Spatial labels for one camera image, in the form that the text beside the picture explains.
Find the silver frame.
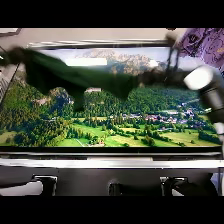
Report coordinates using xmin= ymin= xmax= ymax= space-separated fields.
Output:
xmin=0 ymin=151 xmax=224 ymax=197

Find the purple printed garment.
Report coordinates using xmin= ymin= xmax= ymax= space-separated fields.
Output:
xmin=177 ymin=28 xmax=224 ymax=70

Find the dark green garment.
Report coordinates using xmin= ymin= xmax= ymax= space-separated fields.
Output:
xmin=5 ymin=46 xmax=149 ymax=113

